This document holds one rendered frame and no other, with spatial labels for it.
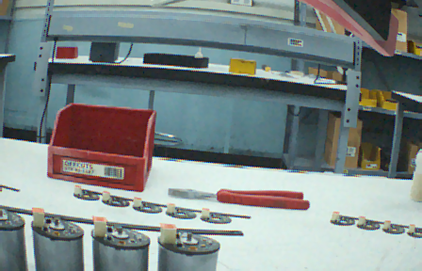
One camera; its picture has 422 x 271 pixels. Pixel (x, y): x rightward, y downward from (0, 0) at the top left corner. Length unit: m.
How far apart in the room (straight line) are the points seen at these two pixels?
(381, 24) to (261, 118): 4.49
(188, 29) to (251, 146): 2.29
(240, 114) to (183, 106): 0.39
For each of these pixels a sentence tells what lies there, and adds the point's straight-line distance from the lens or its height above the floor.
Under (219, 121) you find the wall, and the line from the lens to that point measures 4.72.
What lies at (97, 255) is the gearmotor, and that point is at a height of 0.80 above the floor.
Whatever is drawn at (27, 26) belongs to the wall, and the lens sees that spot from 4.93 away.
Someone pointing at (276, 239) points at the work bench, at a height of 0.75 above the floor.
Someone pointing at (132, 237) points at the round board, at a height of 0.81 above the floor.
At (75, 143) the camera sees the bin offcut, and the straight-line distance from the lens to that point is 0.72.
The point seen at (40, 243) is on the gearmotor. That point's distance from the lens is 0.25.
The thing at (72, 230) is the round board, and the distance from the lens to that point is 0.26.
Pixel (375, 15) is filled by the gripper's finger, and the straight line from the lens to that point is 0.24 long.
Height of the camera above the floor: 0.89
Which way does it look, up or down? 8 degrees down
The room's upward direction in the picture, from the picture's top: 6 degrees clockwise
